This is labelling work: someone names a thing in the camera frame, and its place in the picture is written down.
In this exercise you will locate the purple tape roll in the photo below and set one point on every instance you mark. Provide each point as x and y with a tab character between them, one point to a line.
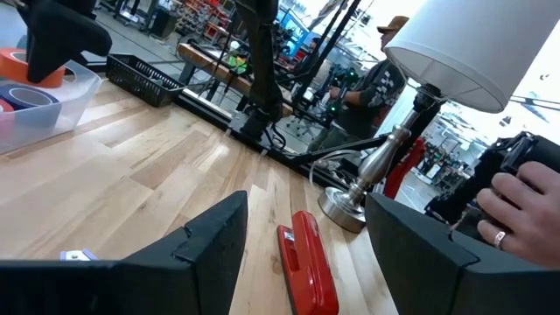
30	107

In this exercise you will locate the side table black frame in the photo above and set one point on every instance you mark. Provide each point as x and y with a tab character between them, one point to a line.
205	59

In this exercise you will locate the silver lamp base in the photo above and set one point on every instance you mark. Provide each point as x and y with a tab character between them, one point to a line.
376	166

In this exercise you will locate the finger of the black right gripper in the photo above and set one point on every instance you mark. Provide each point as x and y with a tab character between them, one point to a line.
61	39

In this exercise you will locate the person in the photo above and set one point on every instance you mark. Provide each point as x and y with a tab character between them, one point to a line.
367	96

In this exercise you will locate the red stapler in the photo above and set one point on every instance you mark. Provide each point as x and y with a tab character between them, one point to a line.
306	262

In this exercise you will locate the clear plastic bin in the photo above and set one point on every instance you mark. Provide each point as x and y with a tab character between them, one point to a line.
83	87

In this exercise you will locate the white lamp shade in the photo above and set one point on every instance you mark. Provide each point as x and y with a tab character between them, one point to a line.
472	44

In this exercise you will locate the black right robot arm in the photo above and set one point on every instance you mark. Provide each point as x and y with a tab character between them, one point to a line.
262	65

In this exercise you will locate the black handheld device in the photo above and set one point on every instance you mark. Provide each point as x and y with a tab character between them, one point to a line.
481	170

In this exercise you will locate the black plastic basket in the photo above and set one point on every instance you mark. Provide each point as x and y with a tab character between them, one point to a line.
140	81

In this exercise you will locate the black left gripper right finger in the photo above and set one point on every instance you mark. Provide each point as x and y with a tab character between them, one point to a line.
437	280

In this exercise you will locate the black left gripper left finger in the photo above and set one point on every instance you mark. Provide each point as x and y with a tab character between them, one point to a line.
175	280

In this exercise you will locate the orange tape roll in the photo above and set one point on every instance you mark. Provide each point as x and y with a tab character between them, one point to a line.
13	65

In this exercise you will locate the person's hand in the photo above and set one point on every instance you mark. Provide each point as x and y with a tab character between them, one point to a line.
525	210

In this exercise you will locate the red plastic object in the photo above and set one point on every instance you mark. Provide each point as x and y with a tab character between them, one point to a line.
407	166

